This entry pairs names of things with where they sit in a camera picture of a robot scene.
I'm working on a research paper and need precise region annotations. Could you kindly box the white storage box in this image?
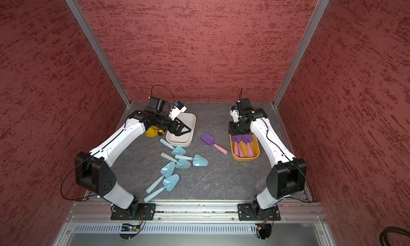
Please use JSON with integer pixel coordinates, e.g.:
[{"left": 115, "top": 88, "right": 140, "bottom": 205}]
[{"left": 165, "top": 112, "right": 196, "bottom": 147}]

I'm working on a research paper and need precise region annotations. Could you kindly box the light blue shovel back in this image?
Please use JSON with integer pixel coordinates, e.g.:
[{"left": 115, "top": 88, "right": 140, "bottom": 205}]
[{"left": 160, "top": 138, "right": 186, "bottom": 155}]

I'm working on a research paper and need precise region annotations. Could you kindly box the light blue shovel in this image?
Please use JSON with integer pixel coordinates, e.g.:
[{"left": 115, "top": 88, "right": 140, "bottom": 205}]
[
  {"left": 145, "top": 162, "right": 176, "bottom": 194},
  {"left": 144, "top": 174, "right": 180, "bottom": 203},
  {"left": 161, "top": 152, "right": 191, "bottom": 169},
  {"left": 160, "top": 138, "right": 186, "bottom": 155},
  {"left": 175, "top": 154, "right": 208, "bottom": 167}
]

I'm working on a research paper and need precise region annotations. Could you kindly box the yellow storage box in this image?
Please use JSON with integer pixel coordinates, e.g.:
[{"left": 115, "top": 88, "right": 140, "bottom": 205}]
[{"left": 230, "top": 134, "right": 261, "bottom": 162}]

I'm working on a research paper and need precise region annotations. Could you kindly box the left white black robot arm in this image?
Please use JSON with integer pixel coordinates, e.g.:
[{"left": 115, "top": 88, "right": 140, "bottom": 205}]
[{"left": 75, "top": 110, "right": 191, "bottom": 218}]

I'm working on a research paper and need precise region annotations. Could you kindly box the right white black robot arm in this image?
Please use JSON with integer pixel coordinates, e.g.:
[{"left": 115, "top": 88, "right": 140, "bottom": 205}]
[{"left": 228, "top": 98, "right": 307, "bottom": 215}]

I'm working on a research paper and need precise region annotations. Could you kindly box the yellow cup with pens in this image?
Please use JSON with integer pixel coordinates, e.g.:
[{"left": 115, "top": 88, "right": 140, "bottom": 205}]
[{"left": 144, "top": 126, "right": 161, "bottom": 138}]

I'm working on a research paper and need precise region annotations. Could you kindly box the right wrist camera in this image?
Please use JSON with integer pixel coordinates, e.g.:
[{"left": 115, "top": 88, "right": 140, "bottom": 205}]
[{"left": 230, "top": 106, "right": 240, "bottom": 123}]

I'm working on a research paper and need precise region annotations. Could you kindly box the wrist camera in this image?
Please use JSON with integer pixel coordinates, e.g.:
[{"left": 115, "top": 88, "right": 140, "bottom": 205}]
[
  {"left": 168, "top": 101, "right": 187, "bottom": 120},
  {"left": 230, "top": 106, "right": 240, "bottom": 123}
]

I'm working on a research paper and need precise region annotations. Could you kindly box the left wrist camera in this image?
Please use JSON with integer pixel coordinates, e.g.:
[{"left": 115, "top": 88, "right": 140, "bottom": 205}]
[{"left": 168, "top": 101, "right": 187, "bottom": 120}]

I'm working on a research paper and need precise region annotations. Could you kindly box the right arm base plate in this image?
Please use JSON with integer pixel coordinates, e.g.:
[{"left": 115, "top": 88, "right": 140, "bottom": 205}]
[{"left": 237, "top": 202, "right": 281, "bottom": 221}]

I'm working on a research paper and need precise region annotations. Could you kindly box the aluminium front rail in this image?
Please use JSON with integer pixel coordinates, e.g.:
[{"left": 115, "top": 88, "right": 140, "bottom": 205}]
[{"left": 64, "top": 200, "right": 328, "bottom": 224}]

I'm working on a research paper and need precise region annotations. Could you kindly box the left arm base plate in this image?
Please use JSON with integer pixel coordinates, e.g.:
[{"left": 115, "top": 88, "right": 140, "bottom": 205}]
[{"left": 111, "top": 203, "right": 156, "bottom": 221}]

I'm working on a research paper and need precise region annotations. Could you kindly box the black cable coil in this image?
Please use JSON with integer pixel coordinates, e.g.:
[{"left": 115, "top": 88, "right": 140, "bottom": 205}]
[{"left": 379, "top": 226, "right": 410, "bottom": 246}]

